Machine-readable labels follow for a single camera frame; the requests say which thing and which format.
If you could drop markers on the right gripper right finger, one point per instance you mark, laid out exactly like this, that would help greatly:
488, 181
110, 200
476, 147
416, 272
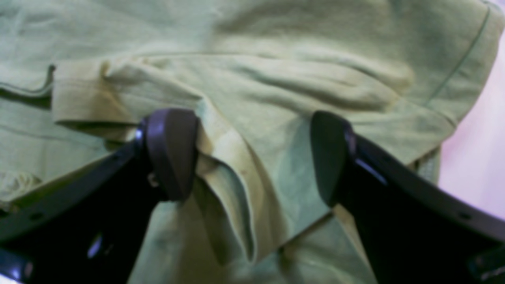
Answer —
412, 232

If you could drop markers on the green T-shirt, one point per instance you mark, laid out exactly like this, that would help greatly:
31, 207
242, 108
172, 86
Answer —
77, 76

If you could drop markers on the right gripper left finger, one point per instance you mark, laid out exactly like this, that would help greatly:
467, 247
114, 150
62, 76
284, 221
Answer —
91, 230

